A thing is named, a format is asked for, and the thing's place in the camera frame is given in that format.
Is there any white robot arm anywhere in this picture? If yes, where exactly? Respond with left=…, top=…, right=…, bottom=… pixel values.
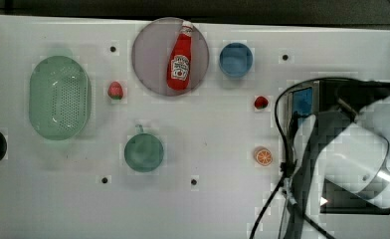
left=288, top=96, right=390, bottom=239

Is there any black steel toaster oven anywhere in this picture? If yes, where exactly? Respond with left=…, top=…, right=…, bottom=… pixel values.
left=281, top=78, right=390, bottom=215

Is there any red ketchup bottle toy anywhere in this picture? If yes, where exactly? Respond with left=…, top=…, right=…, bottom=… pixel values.
left=166, top=21, right=193, bottom=91

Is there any red strawberry toy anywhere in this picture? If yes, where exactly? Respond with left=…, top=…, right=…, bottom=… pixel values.
left=254, top=96, right=269, bottom=110

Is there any blue round bowl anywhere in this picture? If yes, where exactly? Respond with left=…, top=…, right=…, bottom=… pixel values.
left=219, top=43, right=254, bottom=78

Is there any orange slice toy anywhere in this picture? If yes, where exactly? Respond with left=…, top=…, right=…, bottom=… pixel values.
left=254, top=147, right=273, bottom=166

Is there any grey round plate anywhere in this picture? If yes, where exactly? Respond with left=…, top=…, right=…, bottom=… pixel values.
left=131, top=17, right=209, bottom=97

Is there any pink strawberry toy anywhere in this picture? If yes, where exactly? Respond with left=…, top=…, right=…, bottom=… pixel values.
left=107, top=82, right=123, bottom=100

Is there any green perforated colander basket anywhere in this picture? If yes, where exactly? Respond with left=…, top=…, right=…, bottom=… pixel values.
left=29, top=56, right=91, bottom=140

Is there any green cup with handle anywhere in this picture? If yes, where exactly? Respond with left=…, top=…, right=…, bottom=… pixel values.
left=123, top=124, right=164, bottom=173

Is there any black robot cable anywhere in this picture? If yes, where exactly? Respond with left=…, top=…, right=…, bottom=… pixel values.
left=248, top=77, right=363, bottom=239

